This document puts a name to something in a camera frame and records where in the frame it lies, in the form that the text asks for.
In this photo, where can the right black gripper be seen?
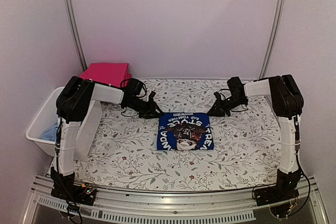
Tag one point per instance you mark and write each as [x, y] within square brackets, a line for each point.
[216, 110]

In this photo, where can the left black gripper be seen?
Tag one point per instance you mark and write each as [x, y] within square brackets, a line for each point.
[150, 110]

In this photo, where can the blue t-shirt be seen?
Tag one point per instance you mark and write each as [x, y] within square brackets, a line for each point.
[184, 132]

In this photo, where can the light blue garment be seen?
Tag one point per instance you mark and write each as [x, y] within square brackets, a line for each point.
[50, 134]

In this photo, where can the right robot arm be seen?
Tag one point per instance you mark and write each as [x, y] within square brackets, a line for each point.
[287, 103]

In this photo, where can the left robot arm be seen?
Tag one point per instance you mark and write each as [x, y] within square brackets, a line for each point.
[72, 107]

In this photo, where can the white plastic laundry bin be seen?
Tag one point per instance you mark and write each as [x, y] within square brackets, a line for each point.
[47, 118]

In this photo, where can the folded pink garment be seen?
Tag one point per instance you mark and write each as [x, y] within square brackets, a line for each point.
[108, 73]

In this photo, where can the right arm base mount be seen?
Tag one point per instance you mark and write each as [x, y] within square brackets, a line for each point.
[270, 194]

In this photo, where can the aluminium front rail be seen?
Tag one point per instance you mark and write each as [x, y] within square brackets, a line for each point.
[122, 205]

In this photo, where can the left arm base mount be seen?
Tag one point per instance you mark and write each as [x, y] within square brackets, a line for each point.
[84, 194]

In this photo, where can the right aluminium frame post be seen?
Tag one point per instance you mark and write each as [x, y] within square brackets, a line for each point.
[272, 38]

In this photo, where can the aluminium frame post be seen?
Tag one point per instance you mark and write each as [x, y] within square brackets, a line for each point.
[75, 34]
[272, 38]

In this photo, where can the left aluminium frame post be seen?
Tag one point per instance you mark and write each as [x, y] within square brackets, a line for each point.
[75, 34]

